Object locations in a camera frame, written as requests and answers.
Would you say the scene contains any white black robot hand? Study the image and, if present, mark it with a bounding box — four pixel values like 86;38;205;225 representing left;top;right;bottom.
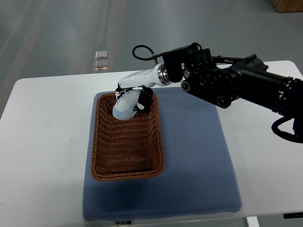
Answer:
116;63;171;112

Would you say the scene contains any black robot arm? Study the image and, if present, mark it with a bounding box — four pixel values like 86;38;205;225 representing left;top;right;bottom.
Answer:
148;43;303;143

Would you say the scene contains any brown wicker basket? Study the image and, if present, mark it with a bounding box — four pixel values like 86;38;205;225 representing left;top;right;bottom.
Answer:
90;93;165;181

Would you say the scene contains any lower metal floor plate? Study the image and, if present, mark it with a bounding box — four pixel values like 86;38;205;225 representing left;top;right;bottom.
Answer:
95;60;108;70

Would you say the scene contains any metal floor plate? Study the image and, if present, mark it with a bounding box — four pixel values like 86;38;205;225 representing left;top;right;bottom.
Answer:
95;60;108;70
95;50;107;59

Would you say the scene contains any upper metal floor plate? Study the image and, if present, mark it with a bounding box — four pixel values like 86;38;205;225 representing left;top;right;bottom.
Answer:
95;50;107;59

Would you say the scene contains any blue textured mat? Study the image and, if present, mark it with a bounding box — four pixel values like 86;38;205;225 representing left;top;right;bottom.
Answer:
82;87;242;221

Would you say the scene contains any white table leg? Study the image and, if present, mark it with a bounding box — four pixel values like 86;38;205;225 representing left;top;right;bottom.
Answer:
246;216;260;227

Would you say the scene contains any black table control panel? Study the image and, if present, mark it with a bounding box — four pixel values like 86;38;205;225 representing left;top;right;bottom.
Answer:
283;212;303;219

